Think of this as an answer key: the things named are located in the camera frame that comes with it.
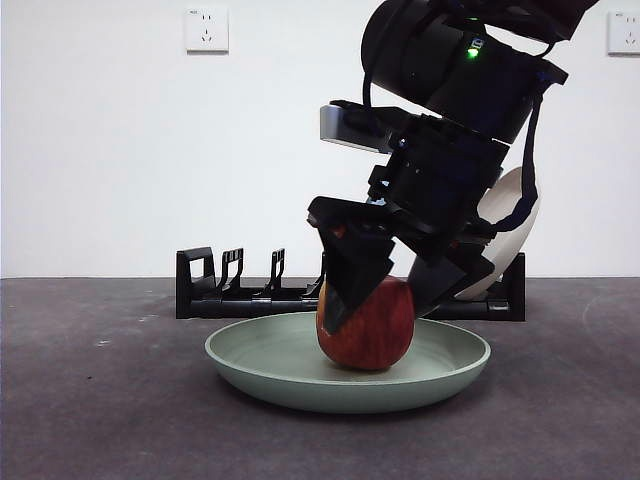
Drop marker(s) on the white wall socket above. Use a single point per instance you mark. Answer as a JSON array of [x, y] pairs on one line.
[[207, 30], [625, 32]]

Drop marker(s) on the pale grey camera box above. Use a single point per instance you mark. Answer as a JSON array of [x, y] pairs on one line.
[[345, 127]]

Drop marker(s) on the black plate rack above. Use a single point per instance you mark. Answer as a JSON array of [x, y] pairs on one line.
[[200, 305]]

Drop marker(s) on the green plate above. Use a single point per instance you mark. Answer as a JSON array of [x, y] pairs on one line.
[[280, 370]]

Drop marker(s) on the cream plate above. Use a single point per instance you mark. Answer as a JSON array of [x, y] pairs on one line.
[[504, 196]]

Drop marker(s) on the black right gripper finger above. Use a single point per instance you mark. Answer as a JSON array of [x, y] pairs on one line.
[[435, 285], [352, 270]]

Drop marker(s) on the red apple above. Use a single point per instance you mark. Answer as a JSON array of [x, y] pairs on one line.
[[380, 335]]

